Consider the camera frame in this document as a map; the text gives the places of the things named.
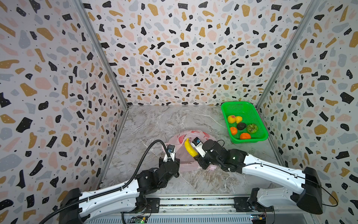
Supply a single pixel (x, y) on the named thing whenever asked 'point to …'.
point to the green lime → (252, 128)
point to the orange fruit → (245, 136)
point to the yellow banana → (190, 148)
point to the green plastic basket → (247, 111)
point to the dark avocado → (241, 126)
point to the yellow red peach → (231, 119)
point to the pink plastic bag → (187, 161)
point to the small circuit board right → (258, 219)
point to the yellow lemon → (238, 119)
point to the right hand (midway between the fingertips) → (194, 154)
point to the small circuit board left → (140, 219)
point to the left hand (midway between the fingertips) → (176, 152)
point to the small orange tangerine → (233, 130)
